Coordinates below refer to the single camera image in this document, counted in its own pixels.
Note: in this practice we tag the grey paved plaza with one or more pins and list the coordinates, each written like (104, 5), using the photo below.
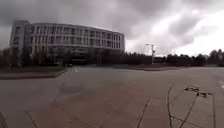
(100, 96)

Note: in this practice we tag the tall light pole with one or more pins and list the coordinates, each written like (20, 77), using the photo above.
(146, 49)
(152, 53)

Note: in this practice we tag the large curved pale building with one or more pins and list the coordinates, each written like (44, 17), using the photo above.
(73, 40)

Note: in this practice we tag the row of dark trees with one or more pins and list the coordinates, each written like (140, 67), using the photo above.
(180, 60)

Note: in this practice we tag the grass strip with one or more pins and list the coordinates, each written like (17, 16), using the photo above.
(30, 70)

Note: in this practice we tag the dark drain cover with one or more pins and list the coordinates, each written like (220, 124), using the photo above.
(191, 88)
(204, 94)

